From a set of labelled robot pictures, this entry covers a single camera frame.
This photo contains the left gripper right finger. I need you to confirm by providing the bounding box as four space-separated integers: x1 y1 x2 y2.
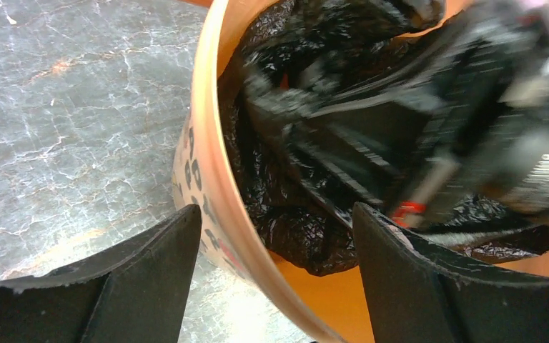
352 203 549 342

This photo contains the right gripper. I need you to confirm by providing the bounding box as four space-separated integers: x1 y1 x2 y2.
302 0 549 233

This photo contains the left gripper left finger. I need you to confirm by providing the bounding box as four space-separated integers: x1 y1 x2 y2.
0 204 202 342

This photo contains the orange plastic trash bin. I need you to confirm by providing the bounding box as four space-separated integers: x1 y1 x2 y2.
172 1 549 342

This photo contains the black plastic trash bag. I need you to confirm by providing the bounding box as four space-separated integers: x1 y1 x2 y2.
241 1 549 248

